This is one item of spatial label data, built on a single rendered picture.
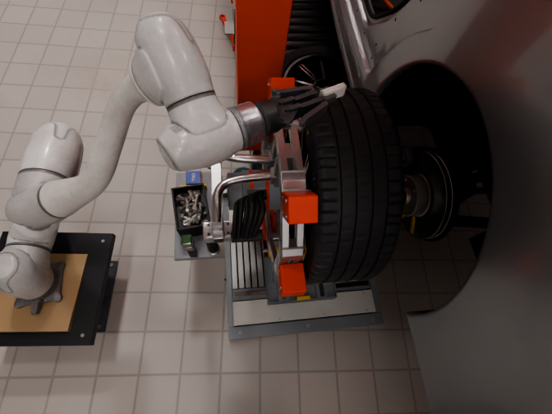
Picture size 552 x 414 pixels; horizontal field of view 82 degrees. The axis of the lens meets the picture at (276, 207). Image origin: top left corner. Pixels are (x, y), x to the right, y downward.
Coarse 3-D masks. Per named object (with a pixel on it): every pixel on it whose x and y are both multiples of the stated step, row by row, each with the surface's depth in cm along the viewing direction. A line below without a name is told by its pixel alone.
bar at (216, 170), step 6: (216, 168) 97; (216, 174) 96; (216, 180) 95; (222, 198) 93; (222, 204) 92; (222, 210) 91; (222, 216) 91; (216, 234) 88; (222, 234) 89; (216, 240) 88; (222, 240) 89
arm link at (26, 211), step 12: (36, 168) 84; (24, 180) 82; (36, 180) 82; (48, 180) 84; (12, 192) 83; (24, 192) 81; (36, 192) 78; (12, 204) 81; (24, 204) 79; (36, 204) 78; (12, 216) 82; (24, 216) 80; (36, 216) 80; (48, 216) 80
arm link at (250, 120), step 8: (240, 104) 65; (248, 104) 65; (232, 112) 63; (240, 112) 63; (248, 112) 64; (256, 112) 64; (240, 120) 63; (248, 120) 63; (256, 120) 64; (248, 128) 64; (256, 128) 64; (264, 128) 65; (248, 136) 64; (256, 136) 66; (264, 136) 67; (248, 144) 66
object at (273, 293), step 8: (264, 264) 172; (272, 280) 168; (272, 288) 166; (312, 288) 168; (320, 288) 165; (328, 288) 169; (272, 296) 164; (296, 296) 166; (304, 296) 163; (312, 296) 166; (320, 296) 164; (328, 296) 167; (336, 296) 166; (272, 304) 166
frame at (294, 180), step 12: (276, 132) 88; (288, 132) 92; (264, 144) 125; (276, 144) 89; (300, 156) 85; (264, 168) 131; (300, 168) 83; (288, 180) 82; (300, 180) 82; (276, 216) 131; (276, 228) 132; (288, 228) 86; (300, 228) 87; (276, 240) 126; (288, 240) 88; (300, 240) 88; (276, 252) 116; (288, 252) 89; (300, 252) 90; (276, 264) 104
